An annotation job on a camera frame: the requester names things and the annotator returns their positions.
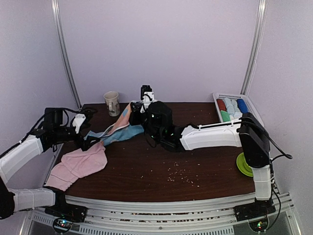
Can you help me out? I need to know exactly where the blue polka dot towel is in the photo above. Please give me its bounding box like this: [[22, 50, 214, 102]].
[[84, 103, 144, 146]]

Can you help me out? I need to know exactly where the pink towel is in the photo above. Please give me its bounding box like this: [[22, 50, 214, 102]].
[[45, 142, 108, 191]]

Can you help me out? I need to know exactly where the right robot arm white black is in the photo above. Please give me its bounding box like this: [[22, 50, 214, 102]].
[[129, 101, 272, 216]]

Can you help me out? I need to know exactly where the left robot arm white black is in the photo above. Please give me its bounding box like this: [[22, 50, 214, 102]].
[[0, 108, 100, 222]]

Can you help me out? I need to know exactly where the beige ceramic mug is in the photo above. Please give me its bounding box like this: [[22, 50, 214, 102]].
[[103, 91, 120, 117]]

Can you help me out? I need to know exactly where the left circuit board with leds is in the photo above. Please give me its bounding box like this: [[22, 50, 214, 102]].
[[52, 218, 73, 233]]

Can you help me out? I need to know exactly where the circuit board with leds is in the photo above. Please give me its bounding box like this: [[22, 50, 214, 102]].
[[52, 218, 73, 233], [249, 218, 269, 233]]

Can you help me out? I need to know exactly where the green rolled towel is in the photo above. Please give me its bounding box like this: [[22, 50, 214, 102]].
[[220, 110, 231, 122]]

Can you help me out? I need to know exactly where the light blue rolled towel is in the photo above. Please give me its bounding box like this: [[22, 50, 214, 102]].
[[223, 97, 243, 120]]

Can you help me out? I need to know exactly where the dark blue rolled towel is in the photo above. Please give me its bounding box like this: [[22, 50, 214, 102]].
[[237, 99, 249, 114]]

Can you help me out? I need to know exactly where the white plastic basket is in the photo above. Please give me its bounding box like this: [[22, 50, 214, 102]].
[[212, 93, 265, 127]]

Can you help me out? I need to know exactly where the green plastic plate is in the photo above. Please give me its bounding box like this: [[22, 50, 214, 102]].
[[236, 152, 253, 177]]

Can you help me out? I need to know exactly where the right circuit board with leds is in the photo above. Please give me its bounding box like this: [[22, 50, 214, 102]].
[[249, 218, 269, 233]]

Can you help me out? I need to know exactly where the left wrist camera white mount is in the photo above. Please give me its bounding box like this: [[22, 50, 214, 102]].
[[71, 114, 86, 134]]

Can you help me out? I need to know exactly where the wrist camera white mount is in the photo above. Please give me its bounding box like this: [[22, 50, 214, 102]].
[[140, 85, 156, 103], [71, 114, 86, 134]]

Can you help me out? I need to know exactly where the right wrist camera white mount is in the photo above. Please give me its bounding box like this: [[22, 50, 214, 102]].
[[140, 85, 156, 103]]

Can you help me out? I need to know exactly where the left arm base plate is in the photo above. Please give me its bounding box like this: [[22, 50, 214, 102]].
[[45, 203, 88, 223]]

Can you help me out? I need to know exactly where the aluminium front rail frame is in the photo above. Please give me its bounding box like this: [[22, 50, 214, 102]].
[[19, 191, 304, 235]]

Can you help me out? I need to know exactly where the left aluminium frame post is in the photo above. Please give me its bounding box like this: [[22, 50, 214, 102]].
[[51, 0, 82, 109]]

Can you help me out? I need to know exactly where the aluminium frame post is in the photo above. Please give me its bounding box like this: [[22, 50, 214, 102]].
[[51, 0, 82, 109], [241, 0, 268, 95]]

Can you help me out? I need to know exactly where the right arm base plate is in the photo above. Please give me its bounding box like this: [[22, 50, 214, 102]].
[[233, 201, 276, 221]]

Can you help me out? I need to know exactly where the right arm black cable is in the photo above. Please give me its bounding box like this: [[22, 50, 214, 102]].
[[239, 117, 293, 221]]

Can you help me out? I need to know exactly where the right aluminium frame post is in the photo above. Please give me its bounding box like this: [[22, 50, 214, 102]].
[[241, 0, 268, 95]]

